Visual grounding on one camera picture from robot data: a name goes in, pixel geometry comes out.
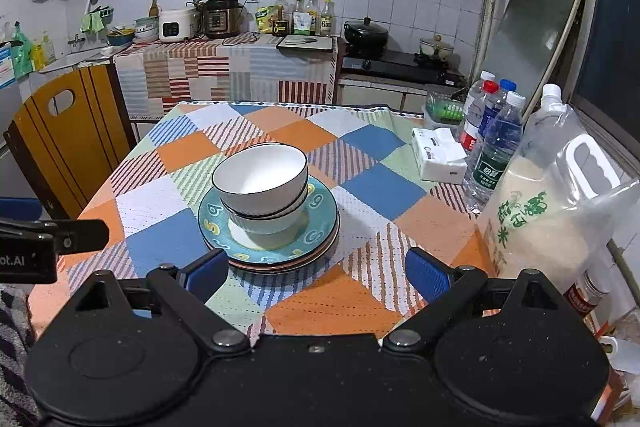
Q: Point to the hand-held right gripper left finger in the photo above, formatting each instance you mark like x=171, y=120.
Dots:
x=202, y=274

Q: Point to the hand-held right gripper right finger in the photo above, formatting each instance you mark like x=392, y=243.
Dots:
x=430, y=274

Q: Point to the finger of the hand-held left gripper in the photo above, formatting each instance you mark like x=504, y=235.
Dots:
x=82, y=235

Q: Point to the white bowl black rim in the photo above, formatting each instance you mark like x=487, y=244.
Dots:
x=265, y=227
x=260, y=172

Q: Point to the white rabbit carrot print plate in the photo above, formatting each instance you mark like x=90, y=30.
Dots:
x=282, y=269

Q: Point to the teal egg print plate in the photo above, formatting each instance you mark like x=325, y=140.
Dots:
x=320, y=219

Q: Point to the blue seat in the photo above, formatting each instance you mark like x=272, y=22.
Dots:
x=17, y=208

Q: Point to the grey striped cloth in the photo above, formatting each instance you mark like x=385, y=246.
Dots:
x=15, y=347

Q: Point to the yellow wooden chair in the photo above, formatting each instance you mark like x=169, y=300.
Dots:
x=65, y=142

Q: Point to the patchwork checkered tablecloth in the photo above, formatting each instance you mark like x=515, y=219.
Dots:
x=370, y=187

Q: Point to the white tissue box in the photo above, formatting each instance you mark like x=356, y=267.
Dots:
x=440, y=154

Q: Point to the green label water bottle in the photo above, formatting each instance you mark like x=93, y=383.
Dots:
x=492, y=162

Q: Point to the clear bag of rice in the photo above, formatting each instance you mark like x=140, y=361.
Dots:
x=540, y=207

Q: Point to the red label water bottle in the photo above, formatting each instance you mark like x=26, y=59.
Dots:
x=472, y=132

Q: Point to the red label jar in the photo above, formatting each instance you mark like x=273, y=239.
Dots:
x=585, y=294

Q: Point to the green plastic basket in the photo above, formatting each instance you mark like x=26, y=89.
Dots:
x=445, y=109

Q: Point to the blue cap water bottle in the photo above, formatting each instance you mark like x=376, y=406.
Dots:
x=502, y=99

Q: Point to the clear plastic bottle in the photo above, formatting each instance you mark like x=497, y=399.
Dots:
x=477, y=89

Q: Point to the striped patchwork counter cloth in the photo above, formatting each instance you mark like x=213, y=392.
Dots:
x=200, y=72

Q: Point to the pile of dishes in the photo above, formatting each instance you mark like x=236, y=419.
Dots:
x=127, y=34

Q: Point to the black gas stove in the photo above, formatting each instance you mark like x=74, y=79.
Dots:
x=400, y=64

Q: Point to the green hanging cloth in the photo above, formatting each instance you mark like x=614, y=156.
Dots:
x=93, y=21

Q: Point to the small pot with lid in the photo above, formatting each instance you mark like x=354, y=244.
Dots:
x=436, y=47

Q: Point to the white rice cooker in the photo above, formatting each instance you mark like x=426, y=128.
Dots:
x=175, y=26

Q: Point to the black wok with lid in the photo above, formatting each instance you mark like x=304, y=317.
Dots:
x=366, y=34

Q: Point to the white cutting board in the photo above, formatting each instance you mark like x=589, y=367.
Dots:
x=305, y=42

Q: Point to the black pressure cooker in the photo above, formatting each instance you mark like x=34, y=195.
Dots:
x=220, y=17

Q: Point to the yellow green snack packet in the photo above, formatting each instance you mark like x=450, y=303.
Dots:
x=265, y=19

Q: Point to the leaning metal board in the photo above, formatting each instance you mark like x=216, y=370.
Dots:
x=535, y=32

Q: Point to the yellow cooking oil bottle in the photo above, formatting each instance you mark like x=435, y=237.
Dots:
x=327, y=17
x=312, y=12
x=299, y=17

